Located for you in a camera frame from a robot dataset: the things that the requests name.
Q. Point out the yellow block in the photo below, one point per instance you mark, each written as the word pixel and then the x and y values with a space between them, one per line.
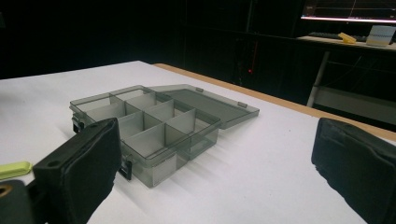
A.
pixel 347 38

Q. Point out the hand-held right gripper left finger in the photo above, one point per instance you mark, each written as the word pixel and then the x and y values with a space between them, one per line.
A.
pixel 77 174

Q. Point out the black keyboard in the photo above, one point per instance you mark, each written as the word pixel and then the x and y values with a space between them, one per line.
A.
pixel 333 35

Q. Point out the wooden background desk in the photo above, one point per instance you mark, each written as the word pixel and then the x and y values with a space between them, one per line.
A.
pixel 327 39

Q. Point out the white striped box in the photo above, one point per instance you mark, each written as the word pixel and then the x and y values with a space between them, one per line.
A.
pixel 380 35

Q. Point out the transparent grey compartment organizer box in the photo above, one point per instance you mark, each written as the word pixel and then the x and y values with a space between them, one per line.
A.
pixel 162 121

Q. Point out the white metal desk leg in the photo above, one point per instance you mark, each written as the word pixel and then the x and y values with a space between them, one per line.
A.
pixel 318 79

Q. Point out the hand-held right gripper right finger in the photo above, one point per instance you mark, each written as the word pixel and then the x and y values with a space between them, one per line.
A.
pixel 358 161

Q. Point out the computer monitor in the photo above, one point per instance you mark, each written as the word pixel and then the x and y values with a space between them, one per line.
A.
pixel 348 11

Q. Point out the light green flat object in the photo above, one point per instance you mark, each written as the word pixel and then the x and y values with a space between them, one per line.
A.
pixel 14 169

